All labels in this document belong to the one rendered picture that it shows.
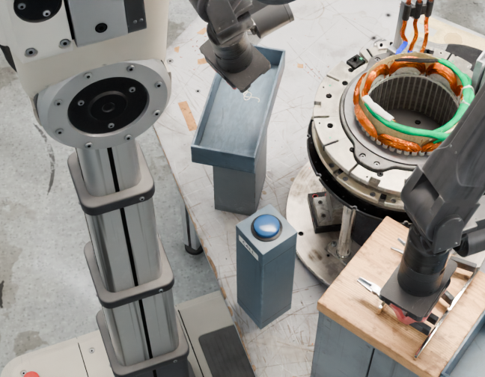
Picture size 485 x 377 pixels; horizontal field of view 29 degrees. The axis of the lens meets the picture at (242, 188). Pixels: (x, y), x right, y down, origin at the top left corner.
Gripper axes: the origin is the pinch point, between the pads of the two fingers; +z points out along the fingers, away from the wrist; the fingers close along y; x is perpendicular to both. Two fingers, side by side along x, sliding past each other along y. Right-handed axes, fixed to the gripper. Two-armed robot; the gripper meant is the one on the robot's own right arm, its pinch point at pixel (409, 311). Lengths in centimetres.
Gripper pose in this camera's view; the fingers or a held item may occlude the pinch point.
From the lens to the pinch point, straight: 133.2
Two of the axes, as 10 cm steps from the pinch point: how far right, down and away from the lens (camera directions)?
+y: 5.8, -6.6, 4.7
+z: 0.1, 5.9, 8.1
